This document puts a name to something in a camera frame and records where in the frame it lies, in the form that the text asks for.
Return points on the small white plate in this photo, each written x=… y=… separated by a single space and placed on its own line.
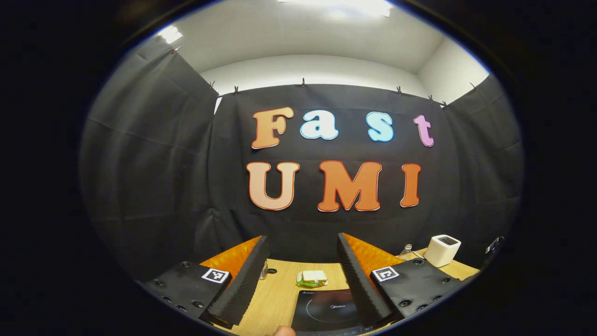
x=298 y=280

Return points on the row of black cloth clips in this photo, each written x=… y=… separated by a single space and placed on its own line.
x=303 y=83

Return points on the white cube appliance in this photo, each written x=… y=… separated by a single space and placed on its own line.
x=440 y=254

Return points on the ceiling light panel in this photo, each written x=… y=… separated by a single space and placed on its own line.
x=354 y=5
x=170 y=34

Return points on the black induction cooktop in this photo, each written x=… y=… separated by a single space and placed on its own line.
x=322 y=310

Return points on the black backdrop cloth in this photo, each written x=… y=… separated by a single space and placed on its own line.
x=186 y=186

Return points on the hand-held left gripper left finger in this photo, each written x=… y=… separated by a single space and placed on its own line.
x=242 y=289

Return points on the clear plastic water bottle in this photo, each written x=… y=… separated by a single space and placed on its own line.
x=408 y=250

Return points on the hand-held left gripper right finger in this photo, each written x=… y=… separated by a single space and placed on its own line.
x=361 y=289

